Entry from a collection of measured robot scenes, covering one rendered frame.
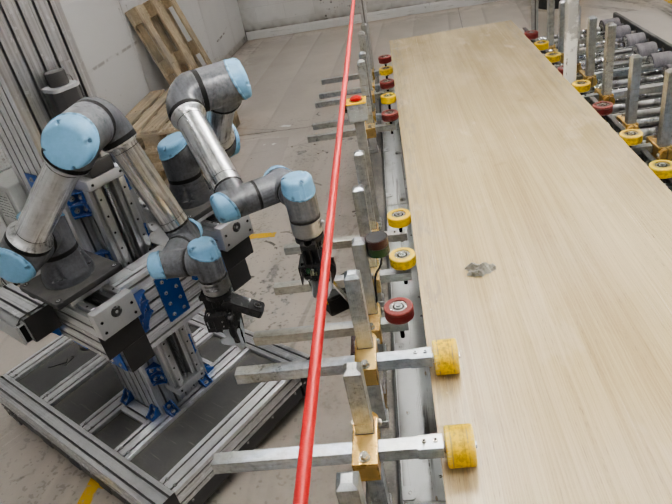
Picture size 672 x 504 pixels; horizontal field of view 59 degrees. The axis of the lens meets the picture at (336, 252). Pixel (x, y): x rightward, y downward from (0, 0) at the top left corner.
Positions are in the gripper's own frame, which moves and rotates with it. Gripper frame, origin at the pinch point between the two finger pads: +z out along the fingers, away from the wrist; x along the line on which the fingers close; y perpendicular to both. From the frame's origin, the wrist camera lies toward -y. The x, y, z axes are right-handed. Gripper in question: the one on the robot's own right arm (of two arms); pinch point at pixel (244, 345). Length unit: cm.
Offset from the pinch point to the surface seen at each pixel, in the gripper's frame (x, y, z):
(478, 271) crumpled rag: -11, -68, -9
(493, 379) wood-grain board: 30, -65, -7
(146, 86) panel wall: -455, 193, 37
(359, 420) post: 48, -37, -18
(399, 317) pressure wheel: 4.0, -45.2, -7.2
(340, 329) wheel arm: 1.5, -28.6, -3.2
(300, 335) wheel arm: 1.5, -17.2, -2.6
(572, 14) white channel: -160, -134, -37
